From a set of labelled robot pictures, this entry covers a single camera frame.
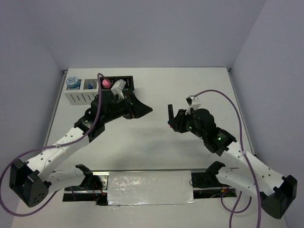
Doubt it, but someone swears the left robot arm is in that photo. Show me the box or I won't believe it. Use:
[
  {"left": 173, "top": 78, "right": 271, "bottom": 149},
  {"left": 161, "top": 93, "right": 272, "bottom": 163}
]
[{"left": 9, "top": 90, "right": 152, "bottom": 208}]

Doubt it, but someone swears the blue slime jar patterned lid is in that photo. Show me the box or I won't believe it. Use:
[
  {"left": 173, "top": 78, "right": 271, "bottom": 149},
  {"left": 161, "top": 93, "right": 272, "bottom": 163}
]
[{"left": 66, "top": 76, "right": 81, "bottom": 90}]

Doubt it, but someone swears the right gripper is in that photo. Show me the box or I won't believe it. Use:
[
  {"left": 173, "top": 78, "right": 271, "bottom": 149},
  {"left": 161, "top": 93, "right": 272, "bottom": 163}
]
[{"left": 168, "top": 107, "right": 205, "bottom": 139}]

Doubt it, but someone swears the small blue cap bottle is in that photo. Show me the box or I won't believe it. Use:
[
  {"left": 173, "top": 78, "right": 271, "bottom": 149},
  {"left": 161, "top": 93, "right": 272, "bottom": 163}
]
[{"left": 87, "top": 81, "right": 94, "bottom": 89}]

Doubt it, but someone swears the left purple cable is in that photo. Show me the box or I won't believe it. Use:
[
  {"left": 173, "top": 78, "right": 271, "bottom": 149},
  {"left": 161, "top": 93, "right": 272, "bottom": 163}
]
[{"left": 0, "top": 72, "right": 112, "bottom": 217}]

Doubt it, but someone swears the white slotted container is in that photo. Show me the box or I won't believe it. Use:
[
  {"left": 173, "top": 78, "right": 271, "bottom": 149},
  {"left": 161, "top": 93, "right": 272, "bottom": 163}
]
[{"left": 64, "top": 78, "right": 98, "bottom": 105}]

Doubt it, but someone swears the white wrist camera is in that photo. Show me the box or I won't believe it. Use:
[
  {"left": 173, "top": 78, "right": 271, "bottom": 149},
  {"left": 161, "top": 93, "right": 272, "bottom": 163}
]
[
  {"left": 186, "top": 95, "right": 201, "bottom": 115},
  {"left": 111, "top": 79, "right": 126, "bottom": 96}
]

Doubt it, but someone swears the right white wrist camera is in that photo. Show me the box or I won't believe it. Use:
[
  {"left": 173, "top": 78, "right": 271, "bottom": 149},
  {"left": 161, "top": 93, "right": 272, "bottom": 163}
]
[{"left": 186, "top": 95, "right": 201, "bottom": 115}]

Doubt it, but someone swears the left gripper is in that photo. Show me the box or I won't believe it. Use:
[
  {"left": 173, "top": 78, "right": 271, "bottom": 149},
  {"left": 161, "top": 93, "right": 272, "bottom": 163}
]
[{"left": 102, "top": 92, "right": 152, "bottom": 124}]

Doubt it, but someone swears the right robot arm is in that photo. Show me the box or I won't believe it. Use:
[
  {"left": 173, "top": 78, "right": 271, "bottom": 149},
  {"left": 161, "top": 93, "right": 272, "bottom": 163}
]
[{"left": 168, "top": 104, "right": 297, "bottom": 219}]

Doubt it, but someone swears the pink cap glue tube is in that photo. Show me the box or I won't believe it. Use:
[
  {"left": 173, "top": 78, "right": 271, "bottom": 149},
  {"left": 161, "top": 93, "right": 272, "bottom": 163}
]
[{"left": 102, "top": 79, "right": 112, "bottom": 89}]

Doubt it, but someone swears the black slotted container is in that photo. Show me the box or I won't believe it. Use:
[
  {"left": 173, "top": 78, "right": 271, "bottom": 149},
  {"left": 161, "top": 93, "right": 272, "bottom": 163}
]
[{"left": 99, "top": 75, "right": 136, "bottom": 95}]

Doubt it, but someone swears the silver foil cover plate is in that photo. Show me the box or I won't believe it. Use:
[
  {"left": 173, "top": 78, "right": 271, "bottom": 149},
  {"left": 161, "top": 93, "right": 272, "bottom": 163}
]
[{"left": 107, "top": 171, "right": 194, "bottom": 206}]

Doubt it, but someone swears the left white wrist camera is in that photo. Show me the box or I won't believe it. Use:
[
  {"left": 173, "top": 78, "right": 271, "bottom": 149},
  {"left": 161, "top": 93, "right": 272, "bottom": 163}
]
[{"left": 111, "top": 79, "right": 126, "bottom": 96}]

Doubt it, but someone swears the blue highlighter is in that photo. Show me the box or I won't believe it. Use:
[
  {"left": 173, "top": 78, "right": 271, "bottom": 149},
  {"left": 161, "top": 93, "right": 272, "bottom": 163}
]
[{"left": 168, "top": 104, "right": 174, "bottom": 127}]

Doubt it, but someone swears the metal table rail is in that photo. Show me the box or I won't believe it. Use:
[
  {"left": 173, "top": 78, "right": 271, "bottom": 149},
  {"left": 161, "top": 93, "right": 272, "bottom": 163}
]
[{"left": 91, "top": 168, "right": 208, "bottom": 173}]

